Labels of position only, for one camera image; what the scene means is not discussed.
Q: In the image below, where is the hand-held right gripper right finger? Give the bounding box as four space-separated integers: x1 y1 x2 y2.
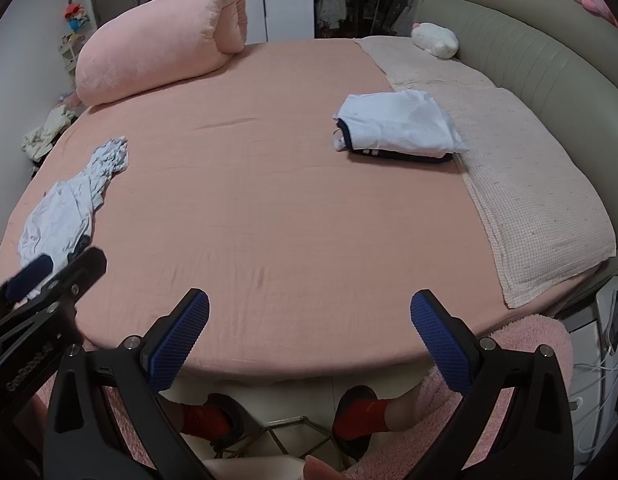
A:
410 288 574 480

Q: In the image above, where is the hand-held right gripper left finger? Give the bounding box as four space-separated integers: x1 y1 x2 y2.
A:
43 287 224 480

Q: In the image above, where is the light blue navy-trimmed t-shirt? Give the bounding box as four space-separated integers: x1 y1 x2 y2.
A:
4 180 97 303

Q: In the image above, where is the pile of pale clothes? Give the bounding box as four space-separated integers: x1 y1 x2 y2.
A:
21 102 80 163

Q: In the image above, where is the person's right leg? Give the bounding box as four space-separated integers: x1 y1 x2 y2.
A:
384 387 430 433

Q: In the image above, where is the red sock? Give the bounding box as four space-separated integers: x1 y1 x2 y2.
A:
334 397 392 441
181 402 234 441

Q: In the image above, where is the dark slipper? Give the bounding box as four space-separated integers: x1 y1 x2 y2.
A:
334 385 384 461
206 392 250 453

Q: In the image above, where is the grey patterned garment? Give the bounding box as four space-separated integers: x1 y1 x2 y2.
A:
84 136 130 211

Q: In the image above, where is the white bedside cabinet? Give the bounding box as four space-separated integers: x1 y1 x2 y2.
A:
559 270 618 466

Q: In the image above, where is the pale checked blanket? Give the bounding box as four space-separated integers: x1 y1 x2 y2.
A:
354 35 617 310

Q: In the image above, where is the round bed with pink sheet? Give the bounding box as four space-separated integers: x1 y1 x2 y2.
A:
0 35 617 378

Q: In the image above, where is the small white shelf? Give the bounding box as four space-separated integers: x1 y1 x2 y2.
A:
59 32 87 73

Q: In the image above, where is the folded white shirt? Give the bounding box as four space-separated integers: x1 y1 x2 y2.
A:
332 89 470 157

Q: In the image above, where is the pink pillow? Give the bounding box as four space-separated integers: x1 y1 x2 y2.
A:
75 0 248 107

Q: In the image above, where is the red and blue toy figure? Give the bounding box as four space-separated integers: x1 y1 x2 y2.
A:
64 0 90 33

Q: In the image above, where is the grey padded headboard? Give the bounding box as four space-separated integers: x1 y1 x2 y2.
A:
416 0 618 261

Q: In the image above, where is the white plush toy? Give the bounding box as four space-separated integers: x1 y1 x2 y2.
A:
410 22 460 58

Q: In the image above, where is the white wardrobe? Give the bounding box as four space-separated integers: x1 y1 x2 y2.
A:
209 0 317 45

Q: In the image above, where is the gold wire frame stool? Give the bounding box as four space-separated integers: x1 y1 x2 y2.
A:
209 415 350 480

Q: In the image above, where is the white cable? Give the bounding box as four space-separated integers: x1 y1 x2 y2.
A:
571 280 618 456

